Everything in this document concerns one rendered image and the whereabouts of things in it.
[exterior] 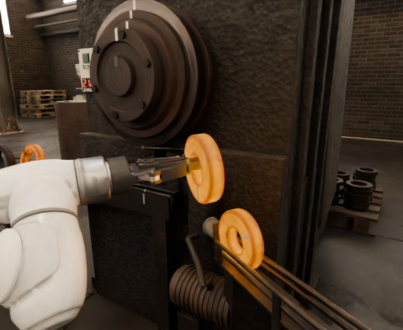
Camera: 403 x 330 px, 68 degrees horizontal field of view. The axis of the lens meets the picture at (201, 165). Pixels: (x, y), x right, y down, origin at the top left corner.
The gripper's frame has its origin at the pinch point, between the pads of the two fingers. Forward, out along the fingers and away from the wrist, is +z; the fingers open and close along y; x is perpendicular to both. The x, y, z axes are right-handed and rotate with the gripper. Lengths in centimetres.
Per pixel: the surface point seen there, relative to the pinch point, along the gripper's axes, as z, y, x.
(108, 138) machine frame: -12, -72, -5
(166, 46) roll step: 3.7, -30.1, 27.5
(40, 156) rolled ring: -43, -110, -16
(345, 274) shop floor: 109, -46, -98
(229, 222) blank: 7.8, -2.2, -18.3
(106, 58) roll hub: -12, -45, 25
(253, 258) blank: 8.4, 8.0, -23.0
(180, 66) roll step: 6.7, -27.5, 21.6
